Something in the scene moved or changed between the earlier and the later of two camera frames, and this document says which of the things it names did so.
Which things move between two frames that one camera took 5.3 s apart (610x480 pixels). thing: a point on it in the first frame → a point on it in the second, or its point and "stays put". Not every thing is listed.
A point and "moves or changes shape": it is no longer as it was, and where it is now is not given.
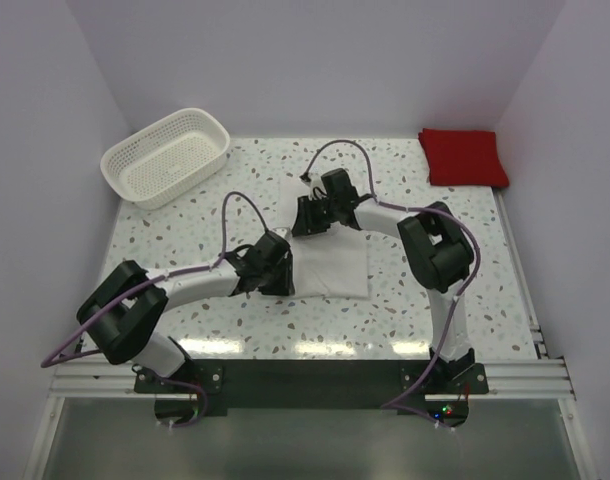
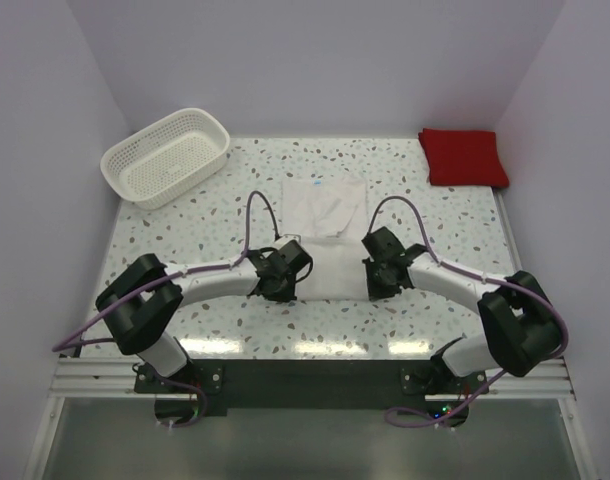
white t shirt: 331,264 moves or changes shape
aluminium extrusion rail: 528,378 stays put
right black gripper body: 319,214 → 378,285
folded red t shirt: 457,157 stays put
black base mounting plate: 251,388 stays put
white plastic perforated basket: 167,159 stays put
